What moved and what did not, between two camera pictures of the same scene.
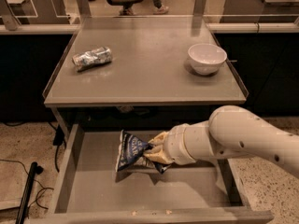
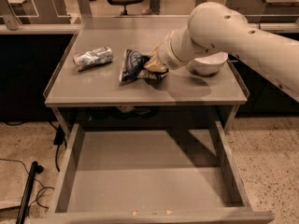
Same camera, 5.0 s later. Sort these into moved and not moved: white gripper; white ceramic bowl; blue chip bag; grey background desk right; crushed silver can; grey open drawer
Moved: white gripper; blue chip bag
Not moved: grey open drawer; crushed silver can; grey background desk right; white ceramic bowl
